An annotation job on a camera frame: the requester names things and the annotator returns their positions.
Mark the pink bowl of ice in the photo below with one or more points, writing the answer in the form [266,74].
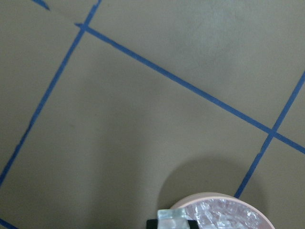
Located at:
[210,210]

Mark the clear ice cube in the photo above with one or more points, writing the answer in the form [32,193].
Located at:
[172,219]

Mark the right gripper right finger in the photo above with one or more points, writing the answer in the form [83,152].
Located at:
[193,224]

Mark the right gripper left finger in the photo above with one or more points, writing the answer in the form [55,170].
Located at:
[152,224]

